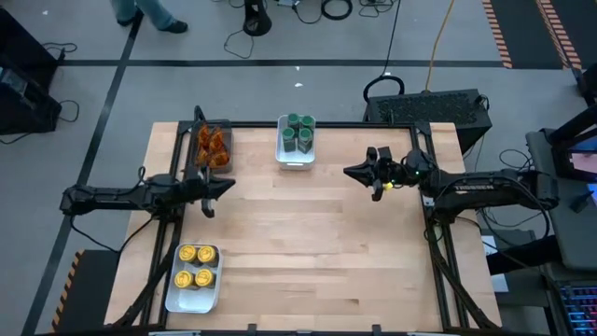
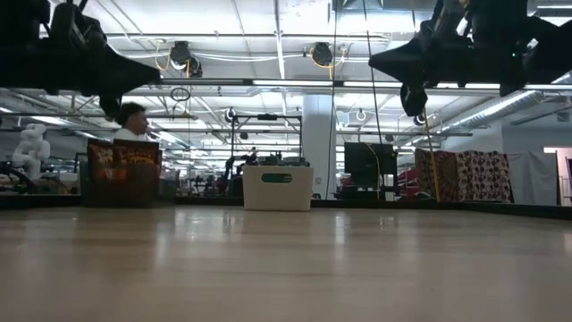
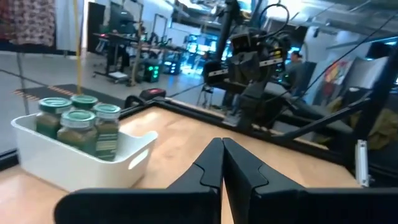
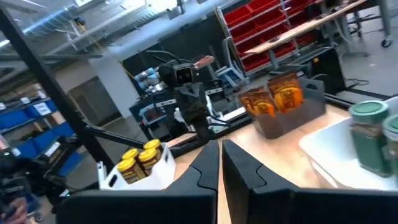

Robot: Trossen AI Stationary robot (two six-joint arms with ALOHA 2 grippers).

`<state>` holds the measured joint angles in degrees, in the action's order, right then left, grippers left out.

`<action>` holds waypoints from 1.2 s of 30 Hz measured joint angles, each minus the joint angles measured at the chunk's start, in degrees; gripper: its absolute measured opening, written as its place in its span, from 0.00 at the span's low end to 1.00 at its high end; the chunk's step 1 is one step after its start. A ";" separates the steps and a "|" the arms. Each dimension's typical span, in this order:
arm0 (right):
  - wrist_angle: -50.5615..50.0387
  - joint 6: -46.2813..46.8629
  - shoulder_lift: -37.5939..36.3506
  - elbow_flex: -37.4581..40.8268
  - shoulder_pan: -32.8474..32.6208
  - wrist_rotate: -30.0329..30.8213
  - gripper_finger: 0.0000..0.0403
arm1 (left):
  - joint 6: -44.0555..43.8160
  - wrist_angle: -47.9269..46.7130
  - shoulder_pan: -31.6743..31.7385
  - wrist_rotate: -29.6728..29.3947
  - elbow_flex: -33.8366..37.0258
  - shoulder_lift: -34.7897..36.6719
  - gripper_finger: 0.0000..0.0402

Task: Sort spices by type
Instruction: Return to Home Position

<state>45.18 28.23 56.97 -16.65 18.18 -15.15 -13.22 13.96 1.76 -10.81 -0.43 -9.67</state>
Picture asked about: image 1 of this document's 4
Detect white plastic bin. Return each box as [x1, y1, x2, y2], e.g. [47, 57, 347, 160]
[164, 242, 224, 315]
[274, 115, 318, 172]

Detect black perforated computer case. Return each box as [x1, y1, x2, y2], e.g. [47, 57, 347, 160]
[362, 88, 494, 154]

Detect black stand base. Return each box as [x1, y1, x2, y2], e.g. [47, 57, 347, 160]
[242, 0, 272, 37]

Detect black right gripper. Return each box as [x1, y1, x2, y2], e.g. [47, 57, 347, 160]
[343, 147, 410, 203]

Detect backlit keyboard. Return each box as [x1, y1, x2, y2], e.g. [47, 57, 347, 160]
[557, 283, 597, 336]

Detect black cabinet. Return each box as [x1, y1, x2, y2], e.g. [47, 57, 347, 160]
[0, 7, 60, 90]

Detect grey plastic bin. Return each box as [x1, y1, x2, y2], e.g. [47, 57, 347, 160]
[192, 119, 234, 175]

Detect yellow power cable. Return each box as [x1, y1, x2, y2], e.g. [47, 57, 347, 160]
[423, 0, 456, 93]

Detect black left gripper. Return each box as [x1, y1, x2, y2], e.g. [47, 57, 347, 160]
[184, 173, 236, 219]

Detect black aluminium table frame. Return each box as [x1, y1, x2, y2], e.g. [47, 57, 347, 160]
[109, 105, 503, 336]

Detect black hazard stripe floor mat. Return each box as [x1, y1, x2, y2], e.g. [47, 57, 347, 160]
[481, 0, 597, 71]
[49, 249, 122, 333]

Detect thin black floor cable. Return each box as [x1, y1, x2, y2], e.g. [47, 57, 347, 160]
[40, 41, 78, 64]
[223, 28, 257, 61]
[0, 99, 80, 146]

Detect grey desk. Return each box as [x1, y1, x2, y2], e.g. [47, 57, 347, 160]
[525, 129, 597, 273]

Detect black equipment case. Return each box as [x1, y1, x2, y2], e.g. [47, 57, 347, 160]
[0, 55, 62, 136]

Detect black cable bundle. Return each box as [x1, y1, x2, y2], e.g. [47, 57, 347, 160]
[357, 0, 397, 20]

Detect black coiled cable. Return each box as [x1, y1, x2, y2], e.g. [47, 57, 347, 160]
[320, 0, 354, 21]

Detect long black power cable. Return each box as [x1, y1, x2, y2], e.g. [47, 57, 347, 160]
[362, 0, 406, 106]

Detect black desktop monitor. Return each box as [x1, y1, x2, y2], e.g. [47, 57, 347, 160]
[545, 105, 597, 183]

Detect person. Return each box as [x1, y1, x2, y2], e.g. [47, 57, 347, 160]
[110, 0, 190, 35]

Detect yellow lid seasoning can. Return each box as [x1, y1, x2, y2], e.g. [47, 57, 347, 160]
[197, 245, 218, 266]
[174, 269, 195, 290]
[178, 244, 199, 265]
[194, 268, 215, 289]

